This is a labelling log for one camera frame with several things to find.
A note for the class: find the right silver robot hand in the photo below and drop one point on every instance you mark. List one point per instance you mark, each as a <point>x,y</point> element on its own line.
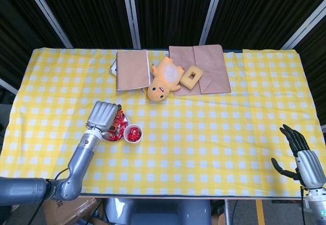
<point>310,169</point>

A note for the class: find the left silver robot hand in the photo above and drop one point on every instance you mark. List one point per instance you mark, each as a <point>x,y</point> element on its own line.
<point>102,116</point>

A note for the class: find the red candy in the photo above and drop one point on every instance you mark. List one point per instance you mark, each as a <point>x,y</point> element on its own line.
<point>130,133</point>
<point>119,116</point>
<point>115,135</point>
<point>133,138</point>
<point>123,126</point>
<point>137,132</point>

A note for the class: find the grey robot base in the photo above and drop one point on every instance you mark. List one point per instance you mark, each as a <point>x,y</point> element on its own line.
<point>158,212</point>

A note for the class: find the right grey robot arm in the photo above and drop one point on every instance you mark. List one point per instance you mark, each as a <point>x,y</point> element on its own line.
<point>317,207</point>

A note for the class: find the silver metal plate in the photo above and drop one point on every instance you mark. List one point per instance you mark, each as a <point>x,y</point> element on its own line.
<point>127,120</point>

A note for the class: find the white paper cup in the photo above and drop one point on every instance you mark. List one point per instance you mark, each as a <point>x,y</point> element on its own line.
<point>133,126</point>

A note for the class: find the small white gadget with keyring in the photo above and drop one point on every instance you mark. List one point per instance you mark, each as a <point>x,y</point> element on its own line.
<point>112,68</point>

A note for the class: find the brown spiral notebook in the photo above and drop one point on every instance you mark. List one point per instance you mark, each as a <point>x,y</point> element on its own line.
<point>132,69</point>

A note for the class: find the orange plush toy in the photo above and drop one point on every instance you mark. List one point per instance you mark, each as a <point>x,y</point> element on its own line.
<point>158,90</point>

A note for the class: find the yellow square sponge with hole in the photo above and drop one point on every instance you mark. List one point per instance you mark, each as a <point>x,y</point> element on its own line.
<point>187,81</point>

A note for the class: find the yellow white checked tablecloth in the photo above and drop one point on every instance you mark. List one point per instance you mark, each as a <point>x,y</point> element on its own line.
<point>191,146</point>

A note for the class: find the brown cardboard box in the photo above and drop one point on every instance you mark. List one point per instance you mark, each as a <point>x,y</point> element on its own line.
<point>76,209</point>

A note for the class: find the brown paper bag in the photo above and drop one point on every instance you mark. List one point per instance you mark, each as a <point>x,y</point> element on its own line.
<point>214,64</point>
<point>180,57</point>

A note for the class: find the black partition panel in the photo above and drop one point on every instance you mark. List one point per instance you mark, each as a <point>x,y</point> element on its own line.
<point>20,31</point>
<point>315,69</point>
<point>259,11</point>
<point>89,11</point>
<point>173,11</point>

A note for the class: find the silver partition post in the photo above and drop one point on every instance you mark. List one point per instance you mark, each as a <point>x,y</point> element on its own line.
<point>211,11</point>
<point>305,25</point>
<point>131,13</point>
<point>47,13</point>
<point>7,86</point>

